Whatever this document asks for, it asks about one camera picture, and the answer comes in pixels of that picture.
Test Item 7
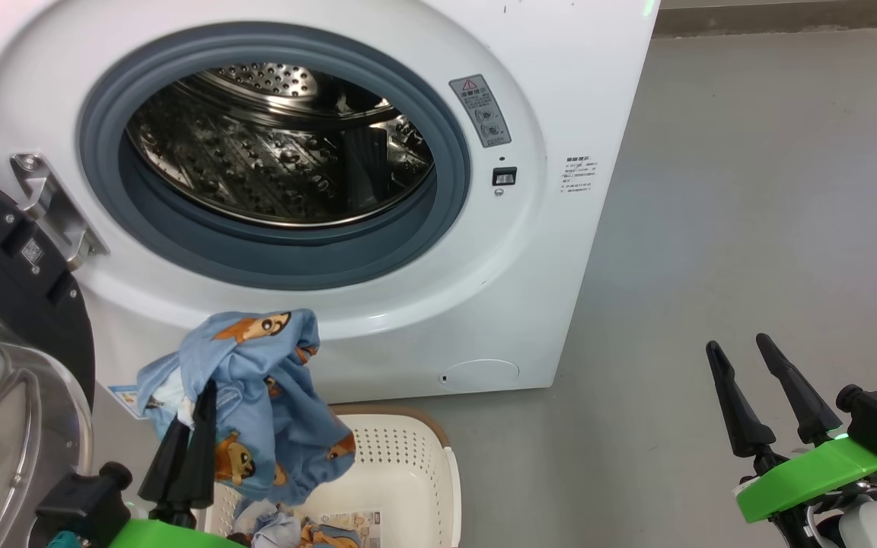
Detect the steel washing machine drum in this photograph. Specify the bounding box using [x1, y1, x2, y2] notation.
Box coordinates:
[125, 62, 437, 229]

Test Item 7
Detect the cream basket with brown rim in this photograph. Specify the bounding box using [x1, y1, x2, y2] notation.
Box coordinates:
[195, 406, 462, 548]

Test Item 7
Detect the light blue bear print garment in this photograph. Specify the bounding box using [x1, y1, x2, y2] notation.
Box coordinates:
[136, 309, 357, 505]

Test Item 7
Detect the blue and orange print garment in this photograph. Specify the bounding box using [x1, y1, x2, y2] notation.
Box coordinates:
[233, 499, 363, 548]

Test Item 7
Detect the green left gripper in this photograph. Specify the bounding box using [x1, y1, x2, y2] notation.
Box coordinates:
[107, 381, 249, 548]

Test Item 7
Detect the blue energy label sticker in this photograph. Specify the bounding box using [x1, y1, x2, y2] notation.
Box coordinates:
[107, 383, 151, 419]

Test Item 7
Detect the round white filter cover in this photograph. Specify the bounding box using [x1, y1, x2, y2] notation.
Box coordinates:
[438, 358, 521, 393]

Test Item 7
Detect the grey warning sticker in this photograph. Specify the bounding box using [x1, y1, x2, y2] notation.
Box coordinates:
[449, 74, 512, 148]

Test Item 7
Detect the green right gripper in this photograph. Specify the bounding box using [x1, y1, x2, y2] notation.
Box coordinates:
[706, 333, 877, 548]

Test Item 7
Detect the grey rubber door gasket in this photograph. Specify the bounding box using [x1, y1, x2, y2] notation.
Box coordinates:
[77, 21, 472, 292]

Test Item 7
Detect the paper basket label sticker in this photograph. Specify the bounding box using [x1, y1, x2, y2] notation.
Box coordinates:
[317, 510, 382, 548]

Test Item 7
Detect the white front-load washing machine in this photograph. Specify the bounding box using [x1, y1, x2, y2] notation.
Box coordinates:
[0, 0, 662, 419]

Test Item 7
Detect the metal door hinge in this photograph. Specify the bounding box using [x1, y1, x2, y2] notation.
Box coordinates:
[11, 152, 110, 271]

